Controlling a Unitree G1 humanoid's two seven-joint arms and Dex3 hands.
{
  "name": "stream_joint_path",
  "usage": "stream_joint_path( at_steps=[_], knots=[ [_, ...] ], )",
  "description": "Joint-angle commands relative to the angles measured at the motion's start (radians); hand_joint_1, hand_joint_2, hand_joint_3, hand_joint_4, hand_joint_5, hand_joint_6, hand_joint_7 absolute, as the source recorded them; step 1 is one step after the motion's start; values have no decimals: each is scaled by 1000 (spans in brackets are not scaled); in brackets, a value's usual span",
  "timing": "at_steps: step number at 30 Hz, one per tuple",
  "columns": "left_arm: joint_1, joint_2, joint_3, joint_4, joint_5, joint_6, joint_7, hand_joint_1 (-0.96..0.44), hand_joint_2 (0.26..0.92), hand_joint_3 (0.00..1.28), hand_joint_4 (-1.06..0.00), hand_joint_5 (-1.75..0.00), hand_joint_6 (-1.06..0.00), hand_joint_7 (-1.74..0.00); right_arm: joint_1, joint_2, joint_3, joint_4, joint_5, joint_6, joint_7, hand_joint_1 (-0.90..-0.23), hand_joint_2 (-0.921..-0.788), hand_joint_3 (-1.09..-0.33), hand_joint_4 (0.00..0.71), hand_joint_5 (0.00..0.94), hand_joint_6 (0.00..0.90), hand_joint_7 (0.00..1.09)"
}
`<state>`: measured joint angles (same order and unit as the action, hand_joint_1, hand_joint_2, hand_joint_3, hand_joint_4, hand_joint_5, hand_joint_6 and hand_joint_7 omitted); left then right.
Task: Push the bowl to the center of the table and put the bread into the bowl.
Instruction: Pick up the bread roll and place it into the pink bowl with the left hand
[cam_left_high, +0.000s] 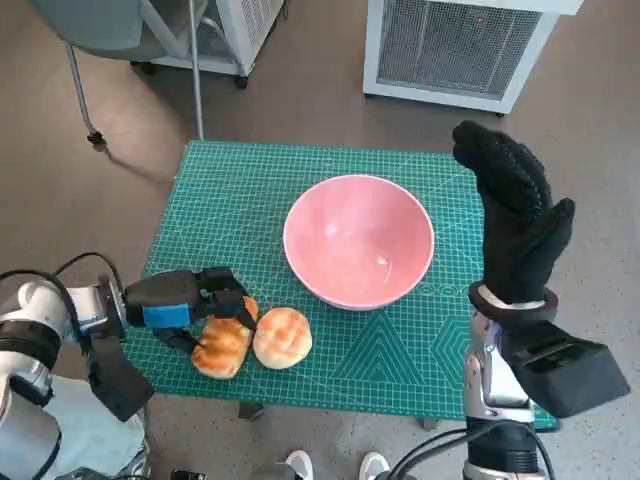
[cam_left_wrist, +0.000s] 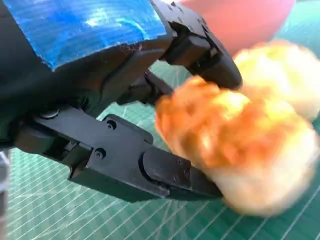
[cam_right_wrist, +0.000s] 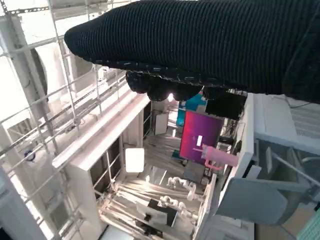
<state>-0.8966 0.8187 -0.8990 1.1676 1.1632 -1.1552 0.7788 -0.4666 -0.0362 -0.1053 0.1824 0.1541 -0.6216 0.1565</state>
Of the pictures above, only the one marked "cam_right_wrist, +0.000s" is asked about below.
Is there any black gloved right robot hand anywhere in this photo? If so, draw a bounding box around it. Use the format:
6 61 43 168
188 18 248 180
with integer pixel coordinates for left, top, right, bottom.
63 0 320 105

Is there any teal board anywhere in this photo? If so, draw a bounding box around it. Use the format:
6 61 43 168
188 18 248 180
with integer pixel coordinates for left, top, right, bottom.
176 94 208 128

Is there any black monitor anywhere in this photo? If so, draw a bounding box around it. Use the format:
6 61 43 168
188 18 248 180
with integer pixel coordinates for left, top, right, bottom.
204 89 247 120

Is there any monitor with purple screen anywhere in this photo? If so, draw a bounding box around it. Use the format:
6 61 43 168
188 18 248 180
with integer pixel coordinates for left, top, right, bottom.
179 110 225 163

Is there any white mesh-front cabinet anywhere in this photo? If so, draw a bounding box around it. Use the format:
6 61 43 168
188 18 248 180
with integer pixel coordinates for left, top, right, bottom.
246 93 320 141

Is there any white wheeled cabinet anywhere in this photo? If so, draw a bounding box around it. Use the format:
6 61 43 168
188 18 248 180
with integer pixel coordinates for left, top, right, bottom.
234 136 320 186

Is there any bright ceiling light panel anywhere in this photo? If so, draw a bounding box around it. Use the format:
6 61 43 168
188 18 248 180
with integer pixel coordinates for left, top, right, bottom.
124 147 145 173

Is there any grey chair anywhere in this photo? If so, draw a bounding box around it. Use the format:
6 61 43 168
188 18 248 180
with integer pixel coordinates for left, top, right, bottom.
214 174 320 227

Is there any black and white box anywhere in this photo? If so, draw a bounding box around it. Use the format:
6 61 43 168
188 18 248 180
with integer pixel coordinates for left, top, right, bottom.
136 198 179 227

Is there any green cutting mat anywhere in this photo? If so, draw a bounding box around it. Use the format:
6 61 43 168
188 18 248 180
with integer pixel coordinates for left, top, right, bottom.
297 209 320 240

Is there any pink tumbler with handle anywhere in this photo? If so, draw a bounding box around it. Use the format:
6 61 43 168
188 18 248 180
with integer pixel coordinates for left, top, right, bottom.
201 143 240 172

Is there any white partition frame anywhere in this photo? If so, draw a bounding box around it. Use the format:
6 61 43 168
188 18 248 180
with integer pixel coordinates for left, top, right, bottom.
51 94 152 227

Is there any white wire ceiling grid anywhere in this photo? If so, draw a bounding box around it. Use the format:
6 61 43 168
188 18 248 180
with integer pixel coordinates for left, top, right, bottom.
0 0 141 240

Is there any white ventilation duct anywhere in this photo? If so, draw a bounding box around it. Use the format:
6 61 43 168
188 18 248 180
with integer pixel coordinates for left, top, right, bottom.
29 44 94 101

